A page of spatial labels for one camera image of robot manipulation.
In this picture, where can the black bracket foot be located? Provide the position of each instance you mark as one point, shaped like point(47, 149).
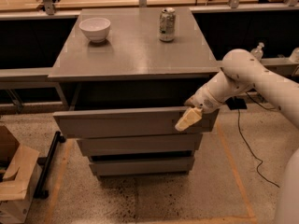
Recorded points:
point(235, 103)

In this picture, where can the grey metal rail frame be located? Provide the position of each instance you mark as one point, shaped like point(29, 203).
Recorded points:
point(57, 50)

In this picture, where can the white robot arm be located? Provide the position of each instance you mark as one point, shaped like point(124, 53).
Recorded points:
point(241, 71)

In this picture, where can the grey top drawer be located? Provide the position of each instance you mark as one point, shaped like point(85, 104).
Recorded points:
point(119, 122)

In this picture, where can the grey drawer cabinet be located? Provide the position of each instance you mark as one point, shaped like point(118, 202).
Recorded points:
point(126, 94)

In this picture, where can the white ceramic bowl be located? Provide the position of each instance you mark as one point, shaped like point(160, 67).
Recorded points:
point(95, 29)

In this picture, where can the black metal pole stand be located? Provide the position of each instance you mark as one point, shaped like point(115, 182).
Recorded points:
point(45, 163)

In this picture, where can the grey middle drawer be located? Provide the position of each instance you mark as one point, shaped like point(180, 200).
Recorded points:
point(139, 144)

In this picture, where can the clear plastic bottle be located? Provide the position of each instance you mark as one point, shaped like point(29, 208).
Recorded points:
point(258, 51)

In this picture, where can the grey drawer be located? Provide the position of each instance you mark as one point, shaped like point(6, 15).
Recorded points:
point(119, 122)
point(139, 144)
point(140, 167)

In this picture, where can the grey bottom drawer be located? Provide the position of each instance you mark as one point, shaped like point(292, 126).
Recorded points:
point(140, 167)

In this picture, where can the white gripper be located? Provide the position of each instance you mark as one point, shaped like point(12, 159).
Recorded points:
point(204, 101)

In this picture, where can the silver soda can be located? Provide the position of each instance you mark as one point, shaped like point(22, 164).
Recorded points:
point(167, 24)

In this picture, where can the brown cardboard box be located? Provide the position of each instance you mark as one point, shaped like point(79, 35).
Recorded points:
point(20, 178)

